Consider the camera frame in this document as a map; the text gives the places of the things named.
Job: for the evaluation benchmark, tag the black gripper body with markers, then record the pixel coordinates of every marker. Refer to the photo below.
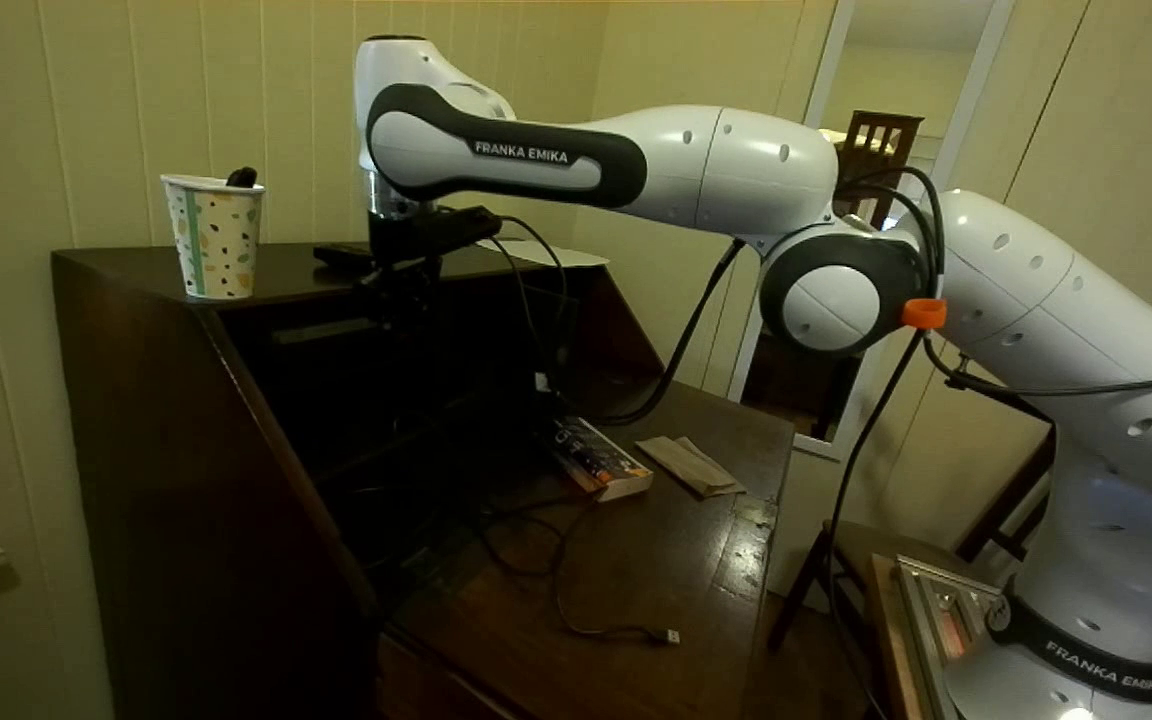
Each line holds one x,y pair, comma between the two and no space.
407,244

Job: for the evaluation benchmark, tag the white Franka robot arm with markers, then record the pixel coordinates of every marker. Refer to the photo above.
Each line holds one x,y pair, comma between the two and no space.
721,162

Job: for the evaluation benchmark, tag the black marker in cup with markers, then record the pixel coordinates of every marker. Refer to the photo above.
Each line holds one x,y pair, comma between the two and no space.
240,178

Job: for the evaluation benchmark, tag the polka dot paper cup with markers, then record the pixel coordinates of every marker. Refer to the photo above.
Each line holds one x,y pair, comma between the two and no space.
216,241

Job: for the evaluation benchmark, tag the dark wooden secretary desk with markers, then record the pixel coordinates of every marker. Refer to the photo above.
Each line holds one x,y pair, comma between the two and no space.
269,532

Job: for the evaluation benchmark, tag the white framed glass door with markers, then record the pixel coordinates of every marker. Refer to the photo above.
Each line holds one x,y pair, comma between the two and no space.
833,61

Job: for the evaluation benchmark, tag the dark wooden chair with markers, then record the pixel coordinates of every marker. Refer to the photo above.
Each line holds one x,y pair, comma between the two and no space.
800,585

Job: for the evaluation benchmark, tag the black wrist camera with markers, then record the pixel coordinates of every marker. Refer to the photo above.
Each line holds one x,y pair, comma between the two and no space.
472,227

